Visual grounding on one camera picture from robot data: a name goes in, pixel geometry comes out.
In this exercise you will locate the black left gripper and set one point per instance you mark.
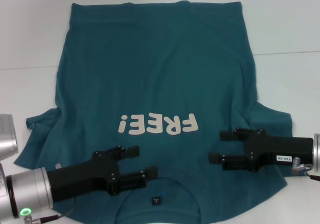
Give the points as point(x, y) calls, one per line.
point(82, 176)

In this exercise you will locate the teal t-shirt with FREE print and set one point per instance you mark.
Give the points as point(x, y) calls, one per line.
point(155, 71)

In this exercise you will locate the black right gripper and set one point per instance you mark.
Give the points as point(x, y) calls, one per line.
point(282, 147)

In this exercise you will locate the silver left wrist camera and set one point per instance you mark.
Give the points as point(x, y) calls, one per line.
point(7, 136)

